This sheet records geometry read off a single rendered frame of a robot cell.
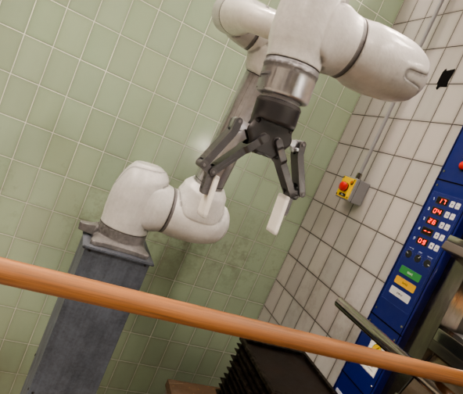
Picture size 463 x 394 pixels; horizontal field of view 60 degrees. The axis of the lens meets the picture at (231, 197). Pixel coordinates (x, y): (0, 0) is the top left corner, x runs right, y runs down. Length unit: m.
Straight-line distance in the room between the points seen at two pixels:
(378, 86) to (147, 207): 0.78
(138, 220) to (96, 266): 0.18
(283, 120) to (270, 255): 1.45
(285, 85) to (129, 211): 0.75
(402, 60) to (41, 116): 1.35
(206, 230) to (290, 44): 0.79
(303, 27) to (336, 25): 0.05
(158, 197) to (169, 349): 1.05
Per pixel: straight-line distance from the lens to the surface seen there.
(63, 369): 1.45
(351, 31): 0.68
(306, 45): 0.64
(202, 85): 1.77
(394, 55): 0.72
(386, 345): 1.01
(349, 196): 1.72
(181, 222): 1.28
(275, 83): 0.64
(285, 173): 0.68
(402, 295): 1.46
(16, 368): 2.13
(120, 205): 1.25
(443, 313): 1.40
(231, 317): 0.61
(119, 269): 1.29
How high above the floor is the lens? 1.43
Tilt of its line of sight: 7 degrees down
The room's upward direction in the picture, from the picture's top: 24 degrees clockwise
